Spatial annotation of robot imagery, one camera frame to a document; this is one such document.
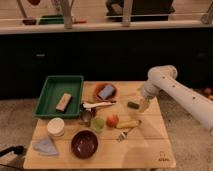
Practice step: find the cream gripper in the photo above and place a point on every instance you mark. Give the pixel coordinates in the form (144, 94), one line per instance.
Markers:
(144, 105)

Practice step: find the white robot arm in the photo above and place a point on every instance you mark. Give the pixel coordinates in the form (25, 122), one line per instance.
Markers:
(164, 78)

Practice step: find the small metal cup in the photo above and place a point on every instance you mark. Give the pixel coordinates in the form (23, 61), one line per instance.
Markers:
(86, 116)

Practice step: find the yellow banana toy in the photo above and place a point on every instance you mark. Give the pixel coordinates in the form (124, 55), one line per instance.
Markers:
(128, 124)

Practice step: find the metal fork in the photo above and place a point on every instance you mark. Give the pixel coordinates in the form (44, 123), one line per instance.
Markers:
(123, 135)

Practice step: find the orange tomato toy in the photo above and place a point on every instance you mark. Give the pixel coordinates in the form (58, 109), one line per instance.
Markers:
(112, 120)

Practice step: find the orange bowl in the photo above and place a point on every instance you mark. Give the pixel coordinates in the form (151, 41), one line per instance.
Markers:
(99, 87)

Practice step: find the white spatula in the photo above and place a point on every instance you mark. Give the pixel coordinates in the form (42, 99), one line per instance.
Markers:
(94, 105)

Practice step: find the dark red bowl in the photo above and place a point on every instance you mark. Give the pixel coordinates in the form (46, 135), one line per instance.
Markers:
(84, 144)

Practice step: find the wooden block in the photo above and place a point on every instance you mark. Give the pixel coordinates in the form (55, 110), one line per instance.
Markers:
(62, 104)

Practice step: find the green plastic tray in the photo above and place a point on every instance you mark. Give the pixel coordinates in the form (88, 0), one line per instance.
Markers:
(53, 90)

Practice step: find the white round container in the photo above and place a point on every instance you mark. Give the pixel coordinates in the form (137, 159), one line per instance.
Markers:
(55, 127)

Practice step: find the blue folded cloth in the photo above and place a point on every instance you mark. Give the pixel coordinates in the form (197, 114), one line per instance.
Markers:
(45, 147)

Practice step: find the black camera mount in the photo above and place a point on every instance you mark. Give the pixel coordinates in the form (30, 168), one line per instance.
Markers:
(18, 150)

